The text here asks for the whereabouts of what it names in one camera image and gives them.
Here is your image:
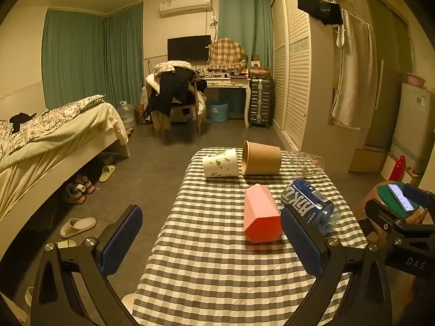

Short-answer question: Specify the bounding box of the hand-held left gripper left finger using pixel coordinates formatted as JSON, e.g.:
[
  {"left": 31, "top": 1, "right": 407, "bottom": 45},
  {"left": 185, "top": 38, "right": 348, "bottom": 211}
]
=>
[{"left": 30, "top": 204, "right": 143, "bottom": 326}]

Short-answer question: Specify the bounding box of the pink hexagonal cup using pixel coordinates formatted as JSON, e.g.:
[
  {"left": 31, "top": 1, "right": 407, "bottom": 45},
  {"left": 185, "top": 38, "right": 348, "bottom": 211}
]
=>
[{"left": 244, "top": 183, "right": 283, "bottom": 244}]

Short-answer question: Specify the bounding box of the dark cloth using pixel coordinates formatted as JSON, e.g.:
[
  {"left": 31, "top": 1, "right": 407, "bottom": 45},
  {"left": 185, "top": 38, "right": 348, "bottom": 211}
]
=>
[{"left": 9, "top": 112, "right": 36, "bottom": 133}]

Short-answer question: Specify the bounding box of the black television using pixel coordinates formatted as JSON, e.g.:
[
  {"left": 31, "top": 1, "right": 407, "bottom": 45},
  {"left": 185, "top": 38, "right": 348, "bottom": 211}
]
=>
[{"left": 167, "top": 35, "right": 212, "bottom": 62}]

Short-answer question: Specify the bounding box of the white louvered wardrobe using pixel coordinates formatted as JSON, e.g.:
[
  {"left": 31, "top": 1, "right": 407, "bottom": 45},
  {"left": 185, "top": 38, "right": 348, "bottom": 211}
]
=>
[{"left": 271, "top": 0, "right": 344, "bottom": 150}]

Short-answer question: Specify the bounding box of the blue-green curtain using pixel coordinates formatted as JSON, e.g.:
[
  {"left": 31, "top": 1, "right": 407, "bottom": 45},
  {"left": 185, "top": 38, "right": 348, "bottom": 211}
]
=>
[{"left": 218, "top": 0, "right": 274, "bottom": 68}]

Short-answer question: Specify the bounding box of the blue plastic basket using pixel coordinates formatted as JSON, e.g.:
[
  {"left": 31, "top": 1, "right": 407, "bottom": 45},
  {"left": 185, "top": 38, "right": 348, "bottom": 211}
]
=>
[{"left": 209, "top": 100, "right": 228, "bottom": 123}]

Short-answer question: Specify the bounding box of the chair piled with clothes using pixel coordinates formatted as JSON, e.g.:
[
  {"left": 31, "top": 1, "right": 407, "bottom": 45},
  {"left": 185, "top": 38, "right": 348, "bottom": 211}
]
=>
[{"left": 145, "top": 60, "right": 208, "bottom": 124}]

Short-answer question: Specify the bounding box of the black hanging cloth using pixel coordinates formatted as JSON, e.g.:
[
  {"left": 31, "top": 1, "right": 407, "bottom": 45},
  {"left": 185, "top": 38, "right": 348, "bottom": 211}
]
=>
[{"left": 297, "top": 0, "right": 343, "bottom": 26}]

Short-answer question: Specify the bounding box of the brown paper cup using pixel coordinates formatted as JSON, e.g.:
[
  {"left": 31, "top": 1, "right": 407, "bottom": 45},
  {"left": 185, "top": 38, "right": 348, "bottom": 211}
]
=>
[{"left": 241, "top": 140, "right": 282, "bottom": 176}]

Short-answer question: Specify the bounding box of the frosted glass door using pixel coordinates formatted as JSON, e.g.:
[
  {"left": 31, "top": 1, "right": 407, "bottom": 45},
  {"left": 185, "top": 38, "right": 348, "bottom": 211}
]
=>
[{"left": 362, "top": 0, "right": 418, "bottom": 150}]

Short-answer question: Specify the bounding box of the bed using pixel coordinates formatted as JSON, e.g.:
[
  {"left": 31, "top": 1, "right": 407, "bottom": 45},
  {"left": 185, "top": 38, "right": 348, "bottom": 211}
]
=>
[{"left": 0, "top": 95, "right": 131, "bottom": 231}]

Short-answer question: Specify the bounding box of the white fridge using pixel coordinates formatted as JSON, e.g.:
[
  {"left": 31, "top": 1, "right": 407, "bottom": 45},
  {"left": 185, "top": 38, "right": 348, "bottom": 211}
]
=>
[{"left": 391, "top": 81, "right": 435, "bottom": 174}]

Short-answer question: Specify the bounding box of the grey checkered tablecloth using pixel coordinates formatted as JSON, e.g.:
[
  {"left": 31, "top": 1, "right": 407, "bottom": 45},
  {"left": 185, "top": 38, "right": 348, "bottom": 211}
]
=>
[{"left": 131, "top": 148, "right": 369, "bottom": 326}]

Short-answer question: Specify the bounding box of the patterned quilt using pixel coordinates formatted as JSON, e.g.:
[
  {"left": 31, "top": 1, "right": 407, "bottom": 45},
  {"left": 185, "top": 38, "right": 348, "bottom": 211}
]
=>
[{"left": 0, "top": 95, "right": 104, "bottom": 158}]

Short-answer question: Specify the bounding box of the plaid cloth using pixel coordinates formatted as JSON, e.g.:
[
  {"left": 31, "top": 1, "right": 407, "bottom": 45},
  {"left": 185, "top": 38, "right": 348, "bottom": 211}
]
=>
[{"left": 207, "top": 38, "right": 247, "bottom": 70}]

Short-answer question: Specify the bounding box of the white floral paper cup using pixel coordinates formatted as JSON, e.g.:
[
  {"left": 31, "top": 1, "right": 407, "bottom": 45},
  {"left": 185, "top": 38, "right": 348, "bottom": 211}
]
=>
[{"left": 202, "top": 148, "right": 239, "bottom": 179}]

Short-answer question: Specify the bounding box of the green pad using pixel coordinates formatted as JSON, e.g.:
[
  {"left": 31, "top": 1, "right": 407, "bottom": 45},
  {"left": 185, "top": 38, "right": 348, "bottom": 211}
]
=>
[{"left": 377, "top": 181, "right": 413, "bottom": 216}]

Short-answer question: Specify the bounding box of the wide green curtain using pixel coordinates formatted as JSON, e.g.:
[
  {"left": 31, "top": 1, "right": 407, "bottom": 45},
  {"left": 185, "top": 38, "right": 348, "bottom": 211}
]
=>
[{"left": 41, "top": 8, "right": 109, "bottom": 109}]

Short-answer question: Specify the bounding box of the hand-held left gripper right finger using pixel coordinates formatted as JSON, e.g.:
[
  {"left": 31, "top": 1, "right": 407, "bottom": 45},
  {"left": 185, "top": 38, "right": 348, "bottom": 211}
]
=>
[{"left": 279, "top": 206, "right": 405, "bottom": 326}]

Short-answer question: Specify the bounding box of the white hanging towel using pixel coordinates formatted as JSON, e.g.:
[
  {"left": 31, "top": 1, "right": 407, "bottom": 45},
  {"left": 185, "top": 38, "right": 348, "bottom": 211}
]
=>
[{"left": 331, "top": 8, "right": 374, "bottom": 128}]

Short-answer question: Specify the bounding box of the narrow green curtain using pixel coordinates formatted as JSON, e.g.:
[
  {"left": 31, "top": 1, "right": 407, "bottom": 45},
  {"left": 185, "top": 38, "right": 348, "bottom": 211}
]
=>
[{"left": 105, "top": 3, "right": 144, "bottom": 109}]

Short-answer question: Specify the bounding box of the beige slipper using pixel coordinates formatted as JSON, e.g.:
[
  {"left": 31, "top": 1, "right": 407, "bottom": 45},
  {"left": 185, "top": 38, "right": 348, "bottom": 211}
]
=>
[
  {"left": 60, "top": 217, "right": 97, "bottom": 239},
  {"left": 99, "top": 165, "right": 116, "bottom": 183}
]

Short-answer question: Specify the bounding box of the wooden chair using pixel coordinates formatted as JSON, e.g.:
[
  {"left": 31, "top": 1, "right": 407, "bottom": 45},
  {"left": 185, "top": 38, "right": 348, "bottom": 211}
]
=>
[{"left": 150, "top": 75, "right": 203, "bottom": 140}]

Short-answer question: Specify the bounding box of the smartphone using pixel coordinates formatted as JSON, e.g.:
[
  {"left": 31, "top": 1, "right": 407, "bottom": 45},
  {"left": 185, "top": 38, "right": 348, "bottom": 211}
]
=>
[{"left": 387, "top": 183, "right": 416, "bottom": 212}]

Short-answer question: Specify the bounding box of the white air conditioner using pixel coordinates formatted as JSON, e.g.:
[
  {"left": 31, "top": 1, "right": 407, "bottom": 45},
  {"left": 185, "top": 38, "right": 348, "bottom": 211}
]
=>
[{"left": 159, "top": 0, "right": 213, "bottom": 17}]

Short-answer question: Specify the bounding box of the grey sneaker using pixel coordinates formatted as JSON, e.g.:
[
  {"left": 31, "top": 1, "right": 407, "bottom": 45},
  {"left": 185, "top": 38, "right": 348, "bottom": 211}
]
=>
[
  {"left": 63, "top": 183, "right": 87, "bottom": 203},
  {"left": 76, "top": 176, "right": 95, "bottom": 194}
]

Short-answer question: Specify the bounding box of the pink basin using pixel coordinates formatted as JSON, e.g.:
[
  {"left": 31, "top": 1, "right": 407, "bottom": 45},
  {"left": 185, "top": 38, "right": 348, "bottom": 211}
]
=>
[{"left": 404, "top": 73, "right": 427, "bottom": 87}]

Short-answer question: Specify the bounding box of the clear water jug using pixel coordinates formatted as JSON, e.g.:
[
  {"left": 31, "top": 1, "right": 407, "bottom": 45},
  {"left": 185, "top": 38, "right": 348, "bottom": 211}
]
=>
[{"left": 119, "top": 101, "right": 136, "bottom": 130}]

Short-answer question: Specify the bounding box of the dark ribbed suitcase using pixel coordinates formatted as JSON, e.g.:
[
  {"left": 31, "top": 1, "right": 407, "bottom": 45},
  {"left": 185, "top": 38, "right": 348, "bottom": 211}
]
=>
[{"left": 247, "top": 77, "right": 273, "bottom": 128}]

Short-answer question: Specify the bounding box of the clear plastic bottle blue label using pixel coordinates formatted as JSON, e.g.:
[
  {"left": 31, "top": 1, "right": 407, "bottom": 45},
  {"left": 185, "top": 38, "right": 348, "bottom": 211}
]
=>
[{"left": 280, "top": 179, "right": 341, "bottom": 236}]

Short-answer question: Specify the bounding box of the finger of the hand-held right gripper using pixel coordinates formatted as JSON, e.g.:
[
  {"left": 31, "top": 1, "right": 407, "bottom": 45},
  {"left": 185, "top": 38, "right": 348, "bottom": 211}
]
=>
[
  {"left": 365, "top": 200, "right": 422, "bottom": 235},
  {"left": 404, "top": 183, "right": 435, "bottom": 208}
]

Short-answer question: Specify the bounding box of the red bottle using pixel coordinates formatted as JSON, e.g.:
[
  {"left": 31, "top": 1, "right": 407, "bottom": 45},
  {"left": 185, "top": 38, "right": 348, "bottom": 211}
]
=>
[{"left": 392, "top": 155, "right": 406, "bottom": 181}]

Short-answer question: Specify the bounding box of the white desk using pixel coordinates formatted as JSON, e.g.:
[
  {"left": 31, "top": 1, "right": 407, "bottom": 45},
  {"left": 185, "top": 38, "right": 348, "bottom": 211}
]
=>
[{"left": 200, "top": 75, "right": 252, "bottom": 128}]

